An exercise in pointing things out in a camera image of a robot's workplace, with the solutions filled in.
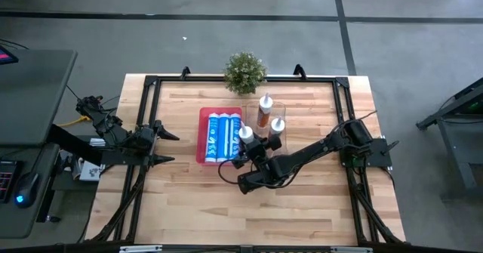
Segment artificial plant in black pot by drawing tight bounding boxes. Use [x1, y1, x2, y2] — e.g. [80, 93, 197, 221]
[223, 51, 268, 96]

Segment dark metal cart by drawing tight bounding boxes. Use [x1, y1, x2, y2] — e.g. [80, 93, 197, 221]
[415, 77, 483, 201]

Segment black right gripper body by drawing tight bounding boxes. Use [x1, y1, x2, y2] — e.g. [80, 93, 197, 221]
[232, 134, 283, 170]

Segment black computer mouse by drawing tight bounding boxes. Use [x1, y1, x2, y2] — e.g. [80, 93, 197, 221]
[14, 171, 41, 209]

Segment pink plastic tray bin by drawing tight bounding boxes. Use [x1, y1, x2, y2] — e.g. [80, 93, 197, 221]
[195, 106, 244, 167]

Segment blue silicone tube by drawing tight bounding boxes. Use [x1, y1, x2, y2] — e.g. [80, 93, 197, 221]
[228, 113, 243, 160]
[217, 113, 232, 163]
[205, 113, 220, 164]

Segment black keyboard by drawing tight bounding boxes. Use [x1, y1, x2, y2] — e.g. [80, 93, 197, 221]
[0, 159, 19, 204]

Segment grey desk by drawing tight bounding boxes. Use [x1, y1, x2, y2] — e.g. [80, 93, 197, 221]
[0, 48, 78, 239]

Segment orange Gorilla sealant tube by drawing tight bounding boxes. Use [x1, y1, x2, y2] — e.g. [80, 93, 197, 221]
[257, 92, 274, 129]
[269, 116, 286, 137]
[238, 125, 255, 145]

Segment black metal table frame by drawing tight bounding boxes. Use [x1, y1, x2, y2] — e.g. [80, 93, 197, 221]
[85, 64, 407, 246]

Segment yellow cable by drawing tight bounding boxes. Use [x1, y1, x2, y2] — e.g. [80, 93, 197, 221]
[56, 115, 92, 128]

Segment white printed box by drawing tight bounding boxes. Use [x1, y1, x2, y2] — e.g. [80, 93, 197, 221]
[71, 160, 105, 182]

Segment clear plastic bin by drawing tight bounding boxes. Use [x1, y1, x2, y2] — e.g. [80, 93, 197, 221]
[242, 100, 288, 159]

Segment dark screen with pink stripe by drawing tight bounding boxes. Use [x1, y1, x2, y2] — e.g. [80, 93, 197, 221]
[0, 45, 20, 66]

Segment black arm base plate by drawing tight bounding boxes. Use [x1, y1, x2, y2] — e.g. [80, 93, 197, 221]
[339, 137, 400, 169]
[98, 135, 156, 167]

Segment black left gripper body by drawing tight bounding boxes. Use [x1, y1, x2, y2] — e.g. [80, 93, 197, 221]
[130, 124, 158, 165]

